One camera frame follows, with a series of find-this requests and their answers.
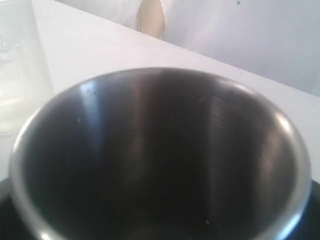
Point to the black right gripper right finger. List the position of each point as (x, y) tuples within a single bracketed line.
[(308, 227)]

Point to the frosted translucent plastic container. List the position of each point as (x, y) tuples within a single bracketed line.
[(25, 83)]

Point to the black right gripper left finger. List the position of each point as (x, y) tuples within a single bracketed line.
[(11, 226)]

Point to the stainless steel cup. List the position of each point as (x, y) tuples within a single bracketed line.
[(159, 154)]

